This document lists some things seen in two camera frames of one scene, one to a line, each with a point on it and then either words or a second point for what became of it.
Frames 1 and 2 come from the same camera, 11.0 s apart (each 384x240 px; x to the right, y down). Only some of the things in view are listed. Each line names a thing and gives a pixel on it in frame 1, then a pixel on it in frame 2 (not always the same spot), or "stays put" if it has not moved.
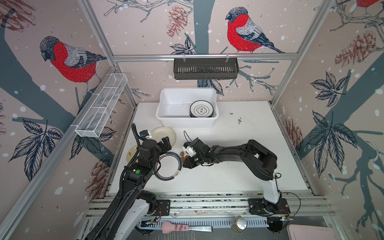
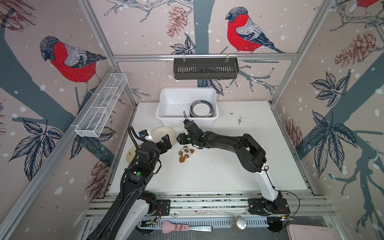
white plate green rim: x=171 y=165 -> x=200 y=109
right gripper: x=190 y=162 -> x=183 y=139
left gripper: x=164 y=149 stays put
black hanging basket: x=206 y=69 stays put
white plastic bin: x=173 y=106 stays put
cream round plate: x=158 y=133 stays put
